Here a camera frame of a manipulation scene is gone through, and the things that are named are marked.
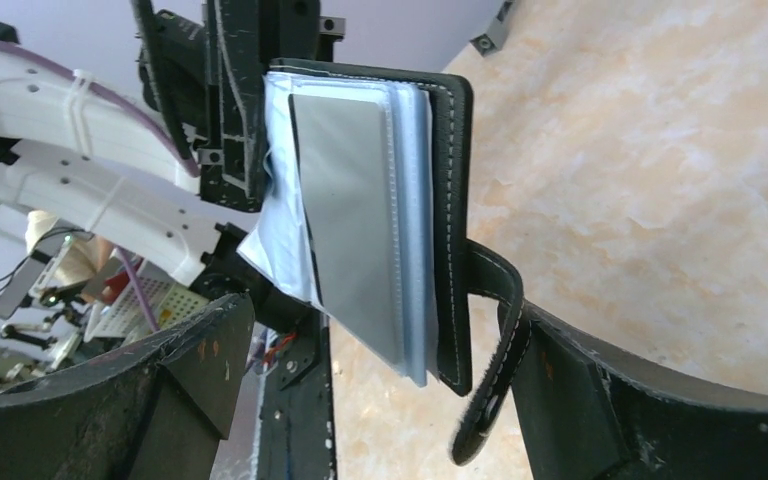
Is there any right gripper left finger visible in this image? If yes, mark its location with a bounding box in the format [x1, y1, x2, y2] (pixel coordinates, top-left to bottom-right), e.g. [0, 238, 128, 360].
[0, 295, 254, 479]

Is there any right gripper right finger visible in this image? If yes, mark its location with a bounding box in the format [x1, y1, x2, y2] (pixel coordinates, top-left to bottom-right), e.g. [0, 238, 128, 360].
[512, 304, 768, 479]

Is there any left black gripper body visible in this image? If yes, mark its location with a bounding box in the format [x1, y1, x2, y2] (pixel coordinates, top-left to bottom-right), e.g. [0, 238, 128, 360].
[138, 6, 208, 132]

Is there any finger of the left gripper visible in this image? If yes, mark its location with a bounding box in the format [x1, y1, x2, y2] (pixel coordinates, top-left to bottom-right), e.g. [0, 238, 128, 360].
[130, 0, 196, 163]
[199, 1, 346, 213]

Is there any black leather card holder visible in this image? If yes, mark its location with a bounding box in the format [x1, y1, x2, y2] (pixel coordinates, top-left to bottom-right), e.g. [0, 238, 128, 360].
[238, 58, 532, 466]

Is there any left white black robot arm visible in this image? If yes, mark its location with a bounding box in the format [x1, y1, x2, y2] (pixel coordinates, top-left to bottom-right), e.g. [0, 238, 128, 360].
[0, 1, 333, 331]

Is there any white perforated basket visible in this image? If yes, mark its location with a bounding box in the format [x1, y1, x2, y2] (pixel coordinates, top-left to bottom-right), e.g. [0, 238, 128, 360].
[82, 261, 212, 342]

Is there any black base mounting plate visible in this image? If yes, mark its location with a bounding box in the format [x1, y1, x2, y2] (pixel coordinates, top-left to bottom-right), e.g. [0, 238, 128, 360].
[252, 311, 338, 480]

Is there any small grey tool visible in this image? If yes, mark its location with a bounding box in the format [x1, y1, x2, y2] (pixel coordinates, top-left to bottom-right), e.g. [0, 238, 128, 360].
[470, 0, 517, 57]

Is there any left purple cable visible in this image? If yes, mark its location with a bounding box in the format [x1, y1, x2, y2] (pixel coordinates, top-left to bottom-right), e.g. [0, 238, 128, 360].
[0, 34, 201, 333]

